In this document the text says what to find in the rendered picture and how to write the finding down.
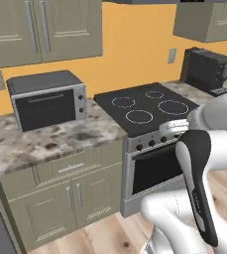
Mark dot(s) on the black hob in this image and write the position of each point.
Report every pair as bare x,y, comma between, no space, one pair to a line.
141,102

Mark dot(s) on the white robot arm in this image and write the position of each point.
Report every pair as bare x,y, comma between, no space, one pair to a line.
171,211

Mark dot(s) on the grey toaster oven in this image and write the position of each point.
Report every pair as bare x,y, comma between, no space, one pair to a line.
45,105

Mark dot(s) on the olive wall cupboard run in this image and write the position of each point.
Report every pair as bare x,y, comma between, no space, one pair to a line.
207,23

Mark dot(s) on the olive base cupboard door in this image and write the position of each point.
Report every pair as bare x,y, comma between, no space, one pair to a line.
42,215
100,195

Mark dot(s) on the silver oven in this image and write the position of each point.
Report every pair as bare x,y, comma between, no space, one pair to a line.
127,185

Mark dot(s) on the black coffee machine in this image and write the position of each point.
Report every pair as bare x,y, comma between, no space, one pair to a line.
204,69

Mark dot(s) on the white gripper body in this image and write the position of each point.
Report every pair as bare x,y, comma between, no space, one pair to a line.
174,125

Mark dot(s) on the olive wall cupboard door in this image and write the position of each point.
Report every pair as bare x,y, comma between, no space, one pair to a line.
75,29
6,33

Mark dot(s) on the olive drawer front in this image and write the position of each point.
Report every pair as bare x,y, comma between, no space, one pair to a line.
68,158

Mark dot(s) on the black oven knob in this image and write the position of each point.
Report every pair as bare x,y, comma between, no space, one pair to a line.
163,139
139,147
151,143

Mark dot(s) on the black oven door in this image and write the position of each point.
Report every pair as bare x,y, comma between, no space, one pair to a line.
154,168

